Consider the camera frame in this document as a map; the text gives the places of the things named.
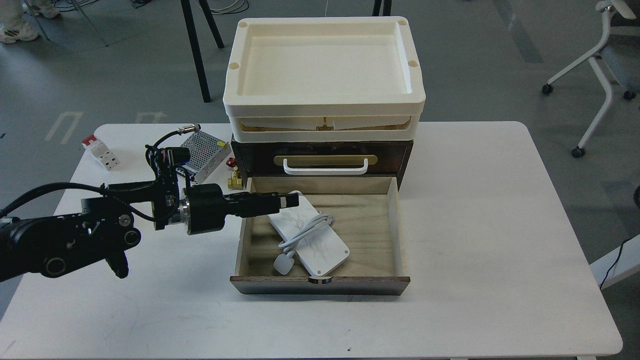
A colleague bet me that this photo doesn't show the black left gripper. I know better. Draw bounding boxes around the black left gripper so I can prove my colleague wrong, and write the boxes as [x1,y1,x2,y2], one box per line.
[183,183,300,236]

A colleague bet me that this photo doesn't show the white charging cable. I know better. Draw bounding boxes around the white charging cable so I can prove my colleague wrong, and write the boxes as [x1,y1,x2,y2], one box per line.
[273,213,336,275]

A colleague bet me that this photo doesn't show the white marble power bank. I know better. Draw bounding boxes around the white marble power bank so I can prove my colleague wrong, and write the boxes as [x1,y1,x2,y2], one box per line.
[268,190,350,276]

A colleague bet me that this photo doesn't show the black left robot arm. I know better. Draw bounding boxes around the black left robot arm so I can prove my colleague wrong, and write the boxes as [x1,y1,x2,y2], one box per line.
[1,184,300,281]

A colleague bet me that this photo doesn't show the dark wooden cabinet body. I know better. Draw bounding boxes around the dark wooden cabinet body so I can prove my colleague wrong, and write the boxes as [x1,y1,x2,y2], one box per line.
[231,140,414,195]

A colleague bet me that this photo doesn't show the metal mesh power supply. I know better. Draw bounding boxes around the metal mesh power supply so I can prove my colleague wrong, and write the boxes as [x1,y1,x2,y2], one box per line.
[180,130,232,184]

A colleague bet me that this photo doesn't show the open wooden drawer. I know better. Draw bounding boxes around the open wooden drawer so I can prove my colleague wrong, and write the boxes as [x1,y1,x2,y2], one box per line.
[230,176,410,296]

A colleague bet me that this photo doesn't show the cream stacked plastic trays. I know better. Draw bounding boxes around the cream stacked plastic trays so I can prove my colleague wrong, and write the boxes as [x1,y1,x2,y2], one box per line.
[222,16,426,143]

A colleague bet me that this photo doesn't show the red white circuit breaker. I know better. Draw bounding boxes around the red white circuit breaker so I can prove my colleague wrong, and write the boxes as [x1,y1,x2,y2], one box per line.
[81,134,120,171]

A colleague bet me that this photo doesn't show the black table leg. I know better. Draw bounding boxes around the black table leg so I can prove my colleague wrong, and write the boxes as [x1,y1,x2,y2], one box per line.
[180,0,225,103]

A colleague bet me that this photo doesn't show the white table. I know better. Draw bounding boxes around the white table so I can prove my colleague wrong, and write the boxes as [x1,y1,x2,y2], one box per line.
[1,121,623,359]

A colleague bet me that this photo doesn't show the white sneaker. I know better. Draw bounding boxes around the white sneaker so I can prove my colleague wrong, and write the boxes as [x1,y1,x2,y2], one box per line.
[0,20,39,44]

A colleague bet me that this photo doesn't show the white office chair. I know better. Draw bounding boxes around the white office chair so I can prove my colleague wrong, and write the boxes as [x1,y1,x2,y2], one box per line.
[541,0,640,158]

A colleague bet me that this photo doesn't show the brass valve red handle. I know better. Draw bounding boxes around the brass valve red handle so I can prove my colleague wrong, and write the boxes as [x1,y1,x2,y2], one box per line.
[225,157,244,191]

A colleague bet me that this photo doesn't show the white drawer handle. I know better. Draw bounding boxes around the white drawer handle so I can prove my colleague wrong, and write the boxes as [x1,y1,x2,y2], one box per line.
[283,158,369,176]

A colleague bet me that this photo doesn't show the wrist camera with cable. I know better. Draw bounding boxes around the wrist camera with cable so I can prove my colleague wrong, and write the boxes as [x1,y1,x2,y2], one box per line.
[145,124,202,201]

